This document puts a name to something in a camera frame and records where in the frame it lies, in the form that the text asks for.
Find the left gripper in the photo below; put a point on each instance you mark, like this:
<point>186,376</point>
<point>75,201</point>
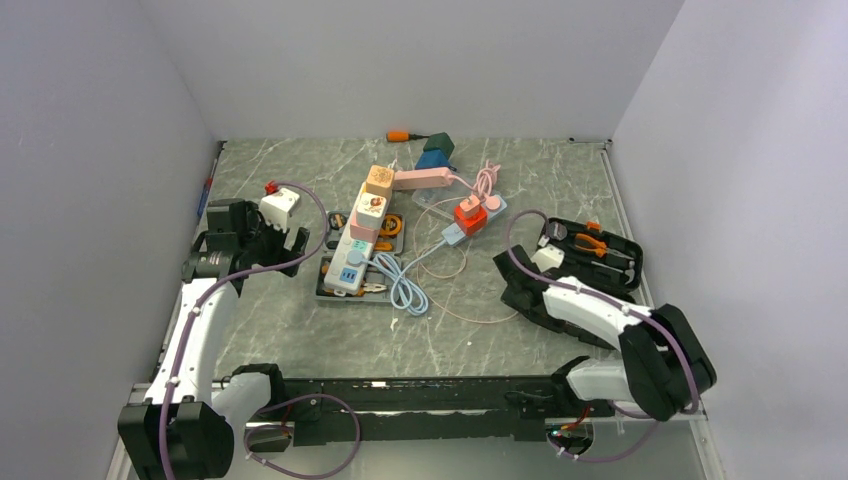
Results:
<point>256,220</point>

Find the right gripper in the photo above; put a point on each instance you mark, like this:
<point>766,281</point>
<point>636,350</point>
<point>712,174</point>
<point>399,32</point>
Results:
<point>508,298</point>

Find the black tool case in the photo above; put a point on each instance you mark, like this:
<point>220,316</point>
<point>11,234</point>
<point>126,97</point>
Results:
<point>598,258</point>

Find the red cube socket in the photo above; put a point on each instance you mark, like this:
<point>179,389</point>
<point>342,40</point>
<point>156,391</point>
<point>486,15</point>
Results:
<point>468,230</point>

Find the light blue power strip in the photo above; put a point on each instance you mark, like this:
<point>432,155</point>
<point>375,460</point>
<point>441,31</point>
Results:
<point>494,205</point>

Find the grey tool tray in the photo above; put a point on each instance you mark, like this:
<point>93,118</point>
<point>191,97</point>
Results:
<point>376,286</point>

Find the pink charger plug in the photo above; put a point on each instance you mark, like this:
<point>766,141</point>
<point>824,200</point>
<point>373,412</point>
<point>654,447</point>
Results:
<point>472,212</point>

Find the white power strip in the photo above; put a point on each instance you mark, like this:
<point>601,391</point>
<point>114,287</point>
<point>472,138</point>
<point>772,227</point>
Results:
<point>348,265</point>

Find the pink cube socket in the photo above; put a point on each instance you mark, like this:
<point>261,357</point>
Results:
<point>363,233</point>

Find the white cube socket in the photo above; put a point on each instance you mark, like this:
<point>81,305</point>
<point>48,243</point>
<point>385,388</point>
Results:
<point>370,211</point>

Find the beige cube socket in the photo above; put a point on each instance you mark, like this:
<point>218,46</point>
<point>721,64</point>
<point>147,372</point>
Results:
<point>379,181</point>

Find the blue cube socket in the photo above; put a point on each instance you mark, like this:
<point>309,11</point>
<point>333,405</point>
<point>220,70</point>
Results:
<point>433,159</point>

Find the clear plastic screw box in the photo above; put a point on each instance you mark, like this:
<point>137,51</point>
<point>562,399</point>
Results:
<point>443,198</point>

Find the green cube socket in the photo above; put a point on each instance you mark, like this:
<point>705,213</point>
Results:
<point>440,141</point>

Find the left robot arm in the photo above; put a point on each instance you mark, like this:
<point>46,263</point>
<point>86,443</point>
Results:
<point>182,429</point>

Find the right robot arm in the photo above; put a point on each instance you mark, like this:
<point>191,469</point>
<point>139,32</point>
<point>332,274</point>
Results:
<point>661,366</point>

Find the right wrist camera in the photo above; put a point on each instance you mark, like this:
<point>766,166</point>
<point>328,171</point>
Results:
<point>547,258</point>

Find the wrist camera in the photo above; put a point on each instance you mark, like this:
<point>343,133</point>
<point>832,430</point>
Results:
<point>547,258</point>
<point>278,206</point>

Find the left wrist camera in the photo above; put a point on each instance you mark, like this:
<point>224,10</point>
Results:
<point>278,206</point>

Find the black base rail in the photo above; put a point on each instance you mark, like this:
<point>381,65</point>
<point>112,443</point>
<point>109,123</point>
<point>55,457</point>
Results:
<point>328,410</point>

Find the orange handled screwdriver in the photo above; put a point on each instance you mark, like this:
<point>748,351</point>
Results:
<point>403,136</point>

